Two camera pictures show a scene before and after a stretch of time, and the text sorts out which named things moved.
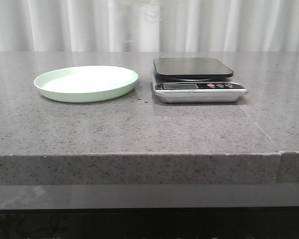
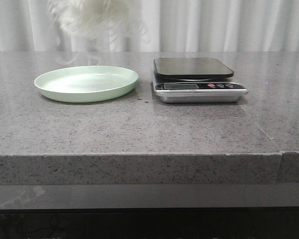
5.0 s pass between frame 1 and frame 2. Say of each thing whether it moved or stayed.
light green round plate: stayed
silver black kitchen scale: stayed
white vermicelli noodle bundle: moved
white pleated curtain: stayed
